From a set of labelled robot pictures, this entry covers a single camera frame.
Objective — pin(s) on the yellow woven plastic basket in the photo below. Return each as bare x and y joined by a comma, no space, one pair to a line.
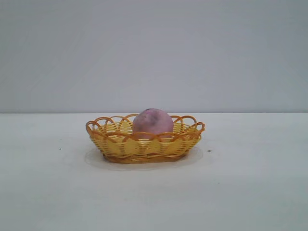
144,148

